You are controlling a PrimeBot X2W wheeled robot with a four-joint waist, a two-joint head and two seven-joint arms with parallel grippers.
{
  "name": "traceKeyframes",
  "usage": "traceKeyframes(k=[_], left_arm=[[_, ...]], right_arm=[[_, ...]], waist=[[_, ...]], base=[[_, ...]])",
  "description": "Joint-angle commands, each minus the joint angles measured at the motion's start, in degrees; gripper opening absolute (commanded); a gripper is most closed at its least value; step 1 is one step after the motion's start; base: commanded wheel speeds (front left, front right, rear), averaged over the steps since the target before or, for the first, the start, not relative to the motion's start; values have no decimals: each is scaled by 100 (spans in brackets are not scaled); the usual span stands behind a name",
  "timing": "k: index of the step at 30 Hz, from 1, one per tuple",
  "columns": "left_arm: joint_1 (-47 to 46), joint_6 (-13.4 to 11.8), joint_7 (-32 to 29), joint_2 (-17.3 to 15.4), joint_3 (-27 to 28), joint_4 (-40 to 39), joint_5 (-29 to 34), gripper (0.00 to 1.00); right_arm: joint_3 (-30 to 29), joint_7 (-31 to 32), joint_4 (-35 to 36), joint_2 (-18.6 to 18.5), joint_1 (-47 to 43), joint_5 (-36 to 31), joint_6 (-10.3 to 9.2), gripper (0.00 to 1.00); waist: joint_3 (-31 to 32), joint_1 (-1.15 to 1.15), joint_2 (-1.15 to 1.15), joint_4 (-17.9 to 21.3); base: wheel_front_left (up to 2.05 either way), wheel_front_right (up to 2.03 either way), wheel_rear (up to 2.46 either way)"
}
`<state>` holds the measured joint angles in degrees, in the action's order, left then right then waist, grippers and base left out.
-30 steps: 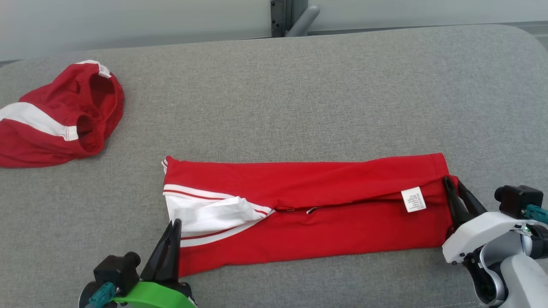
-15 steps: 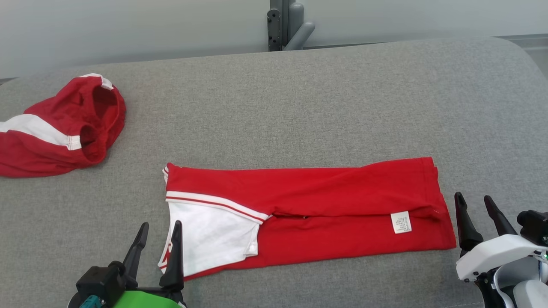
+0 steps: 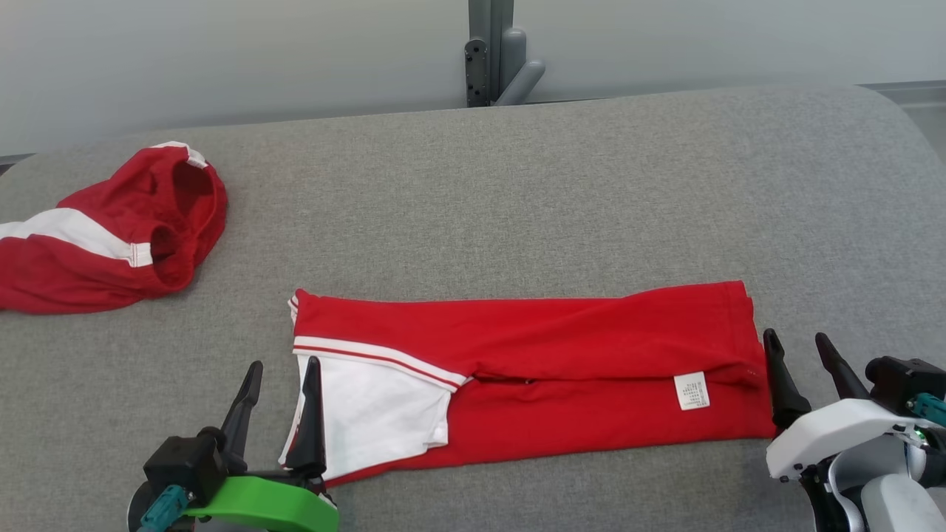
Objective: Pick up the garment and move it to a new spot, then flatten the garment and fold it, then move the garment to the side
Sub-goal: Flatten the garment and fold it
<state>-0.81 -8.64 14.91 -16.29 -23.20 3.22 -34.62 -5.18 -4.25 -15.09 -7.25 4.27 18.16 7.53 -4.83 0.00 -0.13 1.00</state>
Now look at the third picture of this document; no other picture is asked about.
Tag red shirt with white panel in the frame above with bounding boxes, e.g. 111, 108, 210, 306
278, 280, 778, 488

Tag right cable with teal connector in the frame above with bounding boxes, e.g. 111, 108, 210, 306
908, 393, 946, 428

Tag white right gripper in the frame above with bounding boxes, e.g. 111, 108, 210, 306
762, 328, 919, 482

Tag cable with teal connector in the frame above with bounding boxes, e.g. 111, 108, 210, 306
139, 484, 191, 532
908, 393, 946, 428

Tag dark grey bracket plate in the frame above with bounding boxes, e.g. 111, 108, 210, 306
464, 38, 489, 109

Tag left cable with teal connector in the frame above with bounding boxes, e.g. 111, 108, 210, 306
139, 484, 191, 532

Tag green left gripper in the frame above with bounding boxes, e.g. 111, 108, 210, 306
183, 356, 341, 532

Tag grey metal post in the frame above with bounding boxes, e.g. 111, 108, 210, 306
468, 0, 515, 108

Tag grey cylindrical lever handle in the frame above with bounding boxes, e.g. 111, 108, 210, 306
494, 28, 546, 106

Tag red shorts with white stripe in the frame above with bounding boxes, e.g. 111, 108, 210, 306
0, 141, 228, 315

